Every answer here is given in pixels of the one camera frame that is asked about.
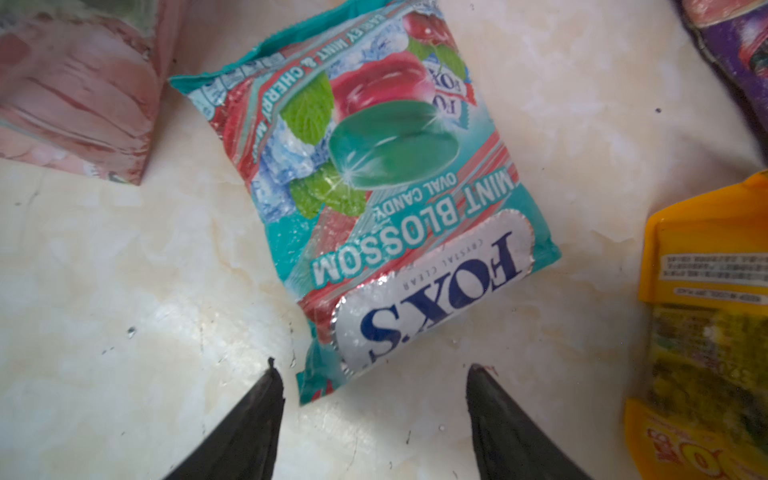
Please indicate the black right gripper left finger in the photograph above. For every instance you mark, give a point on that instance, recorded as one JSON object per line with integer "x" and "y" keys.
{"x": 244, "y": 445}

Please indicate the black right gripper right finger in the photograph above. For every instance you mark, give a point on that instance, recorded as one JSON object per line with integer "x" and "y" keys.
{"x": 507, "y": 443}

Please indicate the teal Fox's candy bag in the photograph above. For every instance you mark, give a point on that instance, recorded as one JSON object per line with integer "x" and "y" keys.
{"x": 390, "y": 203}

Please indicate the floral white paper bag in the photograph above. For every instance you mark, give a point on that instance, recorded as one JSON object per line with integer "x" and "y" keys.
{"x": 81, "y": 83}

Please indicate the yellow snack bag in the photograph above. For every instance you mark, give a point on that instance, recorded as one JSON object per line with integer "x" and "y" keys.
{"x": 703, "y": 410}

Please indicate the purple Fox's candy bag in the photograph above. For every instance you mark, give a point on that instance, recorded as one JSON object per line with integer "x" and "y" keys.
{"x": 732, "y": 37}

